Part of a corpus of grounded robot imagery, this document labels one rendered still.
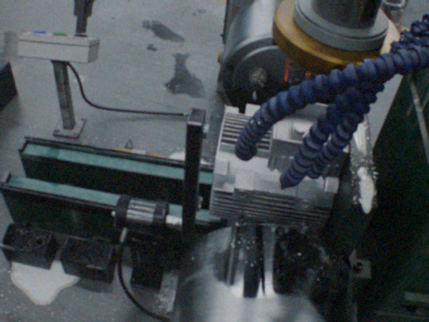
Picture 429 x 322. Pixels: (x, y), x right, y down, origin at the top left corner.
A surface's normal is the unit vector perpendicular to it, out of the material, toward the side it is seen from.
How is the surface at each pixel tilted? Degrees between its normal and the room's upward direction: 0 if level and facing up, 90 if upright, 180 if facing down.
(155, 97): 0
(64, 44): 61
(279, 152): 90
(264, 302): 6
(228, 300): 28
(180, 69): 0
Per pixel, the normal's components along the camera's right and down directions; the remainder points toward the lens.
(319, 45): 0.07, -0.66
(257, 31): -0.46, -0.64
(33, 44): -0.08, 0.33
